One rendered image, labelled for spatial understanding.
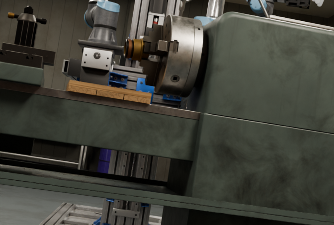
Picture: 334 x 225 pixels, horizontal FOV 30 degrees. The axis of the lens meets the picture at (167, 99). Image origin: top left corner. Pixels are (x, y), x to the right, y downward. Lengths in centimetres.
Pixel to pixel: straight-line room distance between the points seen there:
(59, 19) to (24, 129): 804
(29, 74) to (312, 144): 107
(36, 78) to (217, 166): 72
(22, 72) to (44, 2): 816
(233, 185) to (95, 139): 53
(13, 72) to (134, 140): 49
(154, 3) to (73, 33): 699
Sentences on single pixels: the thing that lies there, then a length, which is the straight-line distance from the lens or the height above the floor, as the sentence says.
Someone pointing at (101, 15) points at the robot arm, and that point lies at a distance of 314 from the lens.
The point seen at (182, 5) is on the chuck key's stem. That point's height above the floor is 128.
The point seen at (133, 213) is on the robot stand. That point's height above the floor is 35.
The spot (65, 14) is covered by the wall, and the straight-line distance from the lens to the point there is 1026.
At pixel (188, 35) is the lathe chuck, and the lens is 236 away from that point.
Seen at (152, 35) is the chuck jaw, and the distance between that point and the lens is 250.
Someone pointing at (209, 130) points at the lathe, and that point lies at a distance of 228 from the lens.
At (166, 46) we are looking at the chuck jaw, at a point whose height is 109.
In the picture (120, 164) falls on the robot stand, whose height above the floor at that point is 58.
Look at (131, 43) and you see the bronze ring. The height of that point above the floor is 109.
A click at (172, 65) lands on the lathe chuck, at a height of 102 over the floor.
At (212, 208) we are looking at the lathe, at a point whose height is 53.
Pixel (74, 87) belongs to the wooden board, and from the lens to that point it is 225.
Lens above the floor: 75
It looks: 4 degrees up
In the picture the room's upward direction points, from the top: 9 degrees clockwise
